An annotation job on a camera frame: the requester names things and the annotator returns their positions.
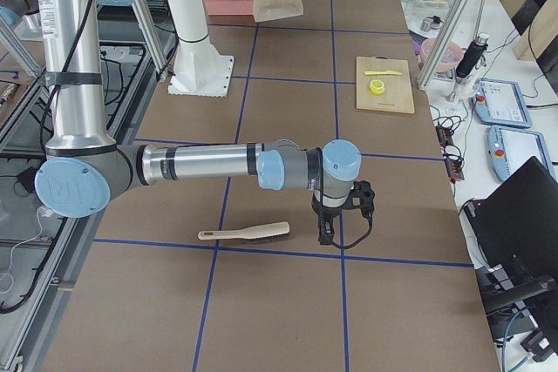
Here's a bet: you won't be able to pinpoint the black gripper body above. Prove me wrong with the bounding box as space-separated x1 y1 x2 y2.
311 180 375 220

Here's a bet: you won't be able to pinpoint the beige plastic dustpan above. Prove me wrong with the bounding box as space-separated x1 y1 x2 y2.
253 0 304 23

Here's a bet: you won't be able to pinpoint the beige hand brush black bristles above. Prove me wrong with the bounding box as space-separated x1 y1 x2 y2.
198 221 290 242

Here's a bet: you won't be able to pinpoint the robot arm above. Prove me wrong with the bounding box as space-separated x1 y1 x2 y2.
34 0 374 245

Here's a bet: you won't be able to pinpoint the bamboo cutting board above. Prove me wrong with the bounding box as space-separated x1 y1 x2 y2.
356 57 415 114

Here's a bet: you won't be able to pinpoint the yellow toy lemon slices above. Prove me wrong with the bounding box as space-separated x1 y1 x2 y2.
369 79 385 95

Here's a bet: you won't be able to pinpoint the yellow plastic knife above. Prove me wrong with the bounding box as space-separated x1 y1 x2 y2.
364 70 403 76

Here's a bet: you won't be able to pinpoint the black laptop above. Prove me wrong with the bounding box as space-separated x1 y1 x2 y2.
465 157 557 278

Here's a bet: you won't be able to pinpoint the purple cloth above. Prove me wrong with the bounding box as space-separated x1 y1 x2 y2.
412 39 422 55

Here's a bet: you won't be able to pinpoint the blue tablet upper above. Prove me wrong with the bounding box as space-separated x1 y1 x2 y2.
472 78 533 128

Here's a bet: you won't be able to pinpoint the pink bowl with clear pieces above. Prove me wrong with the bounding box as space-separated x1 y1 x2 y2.
420 37 464 73

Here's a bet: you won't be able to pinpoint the small glass bottle black clip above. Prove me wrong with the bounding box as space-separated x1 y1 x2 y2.
420 16 443 32

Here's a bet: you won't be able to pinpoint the black monitor stand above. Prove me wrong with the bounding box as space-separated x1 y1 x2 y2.
475 267 557 340

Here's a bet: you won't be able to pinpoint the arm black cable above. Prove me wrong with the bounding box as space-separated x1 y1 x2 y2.
326 210 374 252

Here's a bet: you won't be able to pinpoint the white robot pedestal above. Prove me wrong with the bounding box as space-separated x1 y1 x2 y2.
167 0 234 98

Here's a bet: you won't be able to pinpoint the aluminium frame post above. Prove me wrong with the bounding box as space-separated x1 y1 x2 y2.
417 0 469 91

